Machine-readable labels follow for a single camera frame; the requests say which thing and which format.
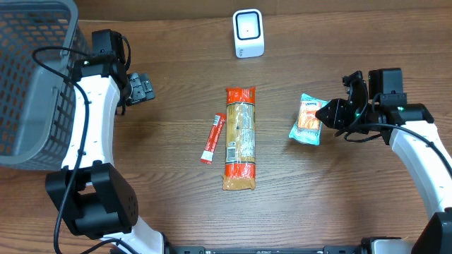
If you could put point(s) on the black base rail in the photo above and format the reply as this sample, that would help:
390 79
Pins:
323 250

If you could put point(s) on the white barcode scanner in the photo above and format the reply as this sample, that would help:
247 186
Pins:
248 33

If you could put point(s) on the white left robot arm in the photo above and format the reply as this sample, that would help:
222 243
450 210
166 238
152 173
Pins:
92 197

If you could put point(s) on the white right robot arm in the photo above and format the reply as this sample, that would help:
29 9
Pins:
379 108

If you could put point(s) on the dark grey plastic basket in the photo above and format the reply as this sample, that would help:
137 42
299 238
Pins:
37 106

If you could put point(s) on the teal tissue packet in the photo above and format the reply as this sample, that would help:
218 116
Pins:
307 128

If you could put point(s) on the thin red stick sachet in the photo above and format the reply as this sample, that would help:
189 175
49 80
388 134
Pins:
212 141

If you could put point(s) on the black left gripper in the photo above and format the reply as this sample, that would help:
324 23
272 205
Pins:
140 88

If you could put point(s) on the long orange noodle packet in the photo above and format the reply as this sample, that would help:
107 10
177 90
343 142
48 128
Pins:
240 158

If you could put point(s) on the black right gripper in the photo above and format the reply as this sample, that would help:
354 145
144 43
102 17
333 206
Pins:
339 113

